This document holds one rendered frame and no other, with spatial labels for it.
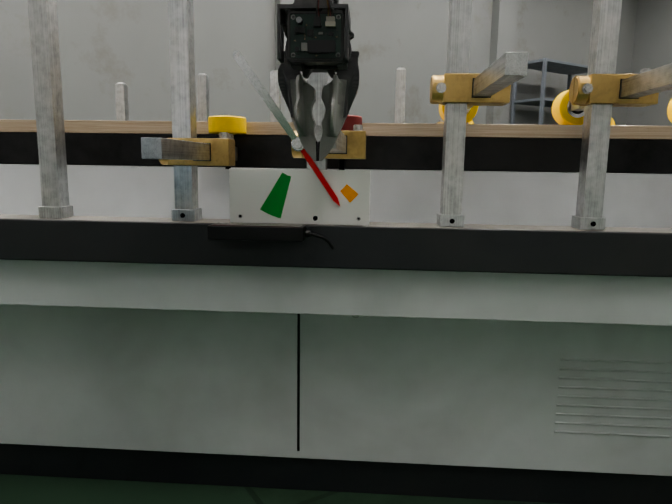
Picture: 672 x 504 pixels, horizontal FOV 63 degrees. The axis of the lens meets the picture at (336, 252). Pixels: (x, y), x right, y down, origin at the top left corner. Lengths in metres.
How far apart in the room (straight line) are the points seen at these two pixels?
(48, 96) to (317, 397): 0.85
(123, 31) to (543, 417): 4.25
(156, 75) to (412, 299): 4.06
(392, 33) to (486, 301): 5.14
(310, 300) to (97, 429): 0.71
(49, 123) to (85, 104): 3.59
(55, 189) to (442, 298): 0.77
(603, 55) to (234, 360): 0.99
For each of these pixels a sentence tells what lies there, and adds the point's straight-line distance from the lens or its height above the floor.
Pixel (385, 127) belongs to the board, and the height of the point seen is 0.89.
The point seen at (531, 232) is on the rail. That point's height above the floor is 0.70.
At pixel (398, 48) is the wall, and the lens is 6.08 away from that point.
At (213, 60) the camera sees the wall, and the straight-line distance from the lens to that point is 5.06.
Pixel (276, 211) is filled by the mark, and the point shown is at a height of 0.72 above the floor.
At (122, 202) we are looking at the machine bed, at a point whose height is 0.72.
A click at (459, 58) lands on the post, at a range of 1.03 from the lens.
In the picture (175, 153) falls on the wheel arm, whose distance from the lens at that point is 0.87.
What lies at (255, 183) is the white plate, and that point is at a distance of 1.02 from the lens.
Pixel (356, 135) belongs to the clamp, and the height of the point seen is 0.86.
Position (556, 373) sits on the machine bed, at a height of 0.34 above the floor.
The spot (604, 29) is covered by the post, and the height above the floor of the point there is 1.04.
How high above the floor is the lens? 0.81
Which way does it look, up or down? 9 degrees down
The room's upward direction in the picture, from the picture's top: 1 degrees clockwise
